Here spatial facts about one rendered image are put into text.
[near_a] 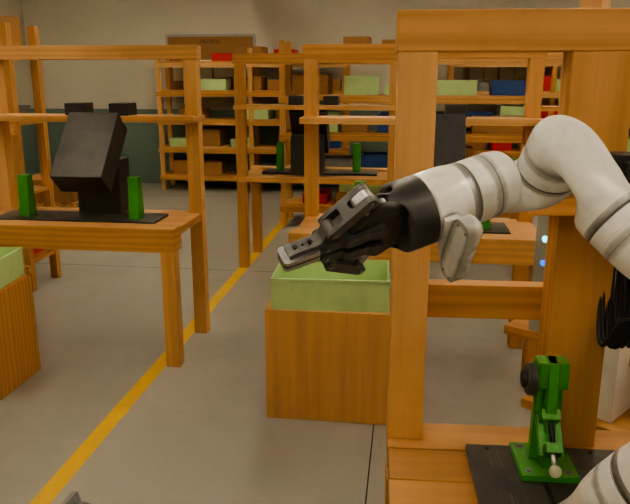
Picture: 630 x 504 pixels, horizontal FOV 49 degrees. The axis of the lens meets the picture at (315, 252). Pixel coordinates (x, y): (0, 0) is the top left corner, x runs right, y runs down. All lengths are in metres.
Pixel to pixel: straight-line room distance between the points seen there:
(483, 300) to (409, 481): 0.49
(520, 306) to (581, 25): 0.69
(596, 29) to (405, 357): 0.88
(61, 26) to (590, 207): 12.21
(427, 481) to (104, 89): 11.19
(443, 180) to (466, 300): 1.14
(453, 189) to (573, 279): 1.09
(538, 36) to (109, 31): 11.03
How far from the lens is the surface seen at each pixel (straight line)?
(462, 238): 0.68
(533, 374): 1.65
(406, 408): 1.83
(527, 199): 0.79
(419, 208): 0.68
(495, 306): 1.84
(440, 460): 1.80
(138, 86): 12.21
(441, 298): 1.82
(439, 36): 1.64
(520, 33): 1.66
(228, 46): 11.71
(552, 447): 1.68
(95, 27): 12.50
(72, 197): 9.80
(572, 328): 1.81
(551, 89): 10.84
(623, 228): 0.76
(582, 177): 0.76
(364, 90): 8.32
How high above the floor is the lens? 1.80
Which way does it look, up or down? 14 degrees down
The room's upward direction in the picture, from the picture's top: straight up
